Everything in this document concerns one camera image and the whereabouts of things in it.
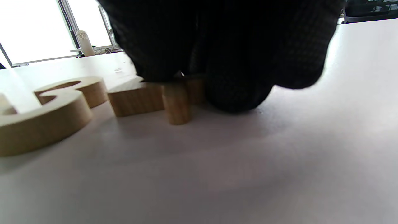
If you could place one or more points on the person's right hand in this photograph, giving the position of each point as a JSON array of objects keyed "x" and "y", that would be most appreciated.
[{"x": 233, "y": 46}]

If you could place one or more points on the triangular-holed wooden number block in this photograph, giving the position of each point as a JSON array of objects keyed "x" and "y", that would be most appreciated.
[{"x": 136, "y": 102}]

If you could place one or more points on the two-lobed wooden number block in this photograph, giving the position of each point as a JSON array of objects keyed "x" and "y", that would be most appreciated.
[{"x": 46, "y": 130}]

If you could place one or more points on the white roller blind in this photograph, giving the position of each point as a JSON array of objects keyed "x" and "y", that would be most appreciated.
[
  {"x": 37, "y": 28},
  {"x": 90, "y": 18}
]

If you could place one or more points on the cream cylindrical device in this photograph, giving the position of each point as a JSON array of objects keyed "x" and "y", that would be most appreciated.
[{"x": 85, "y": 43}]

